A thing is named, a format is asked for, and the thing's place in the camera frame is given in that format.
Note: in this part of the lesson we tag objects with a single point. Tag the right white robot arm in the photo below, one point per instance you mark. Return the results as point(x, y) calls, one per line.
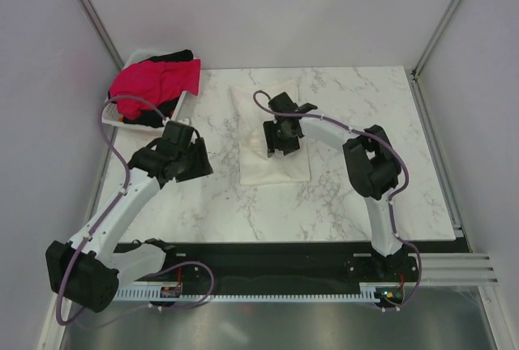
point(375, 170)

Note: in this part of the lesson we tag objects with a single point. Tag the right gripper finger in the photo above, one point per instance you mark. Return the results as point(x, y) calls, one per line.
point(290, 145)
point(271, 138)

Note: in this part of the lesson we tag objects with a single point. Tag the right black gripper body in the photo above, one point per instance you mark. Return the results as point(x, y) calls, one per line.
point(280, 130)

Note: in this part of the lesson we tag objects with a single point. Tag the right aluminium frame post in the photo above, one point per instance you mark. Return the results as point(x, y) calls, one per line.
point(441, 27)

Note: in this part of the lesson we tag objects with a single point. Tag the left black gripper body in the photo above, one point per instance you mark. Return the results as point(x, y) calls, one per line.
point(181, 155)

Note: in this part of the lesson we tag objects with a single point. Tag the white slotted cable duct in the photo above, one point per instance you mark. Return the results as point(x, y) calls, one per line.
point(155, 293)

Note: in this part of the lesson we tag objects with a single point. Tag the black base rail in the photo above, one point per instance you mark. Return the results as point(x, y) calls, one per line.
point(279, 269)

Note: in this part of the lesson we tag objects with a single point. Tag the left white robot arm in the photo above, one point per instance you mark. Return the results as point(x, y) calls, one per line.
point(87, 269)

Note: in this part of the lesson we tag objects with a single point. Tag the red t-shirt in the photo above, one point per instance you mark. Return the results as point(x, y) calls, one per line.
point(155, 83)

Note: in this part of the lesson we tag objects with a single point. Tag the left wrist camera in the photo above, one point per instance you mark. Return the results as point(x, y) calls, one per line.
point(184, 121)

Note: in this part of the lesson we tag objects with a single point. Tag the left aluminium frame post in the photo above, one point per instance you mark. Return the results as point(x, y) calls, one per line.
point(95, 20)

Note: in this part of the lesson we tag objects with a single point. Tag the black t-shirt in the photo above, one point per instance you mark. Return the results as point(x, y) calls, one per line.
point(149, 117)

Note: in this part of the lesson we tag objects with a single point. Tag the aluminium frame post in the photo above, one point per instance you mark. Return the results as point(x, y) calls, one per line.
point(441, 27)
point(95, 20)

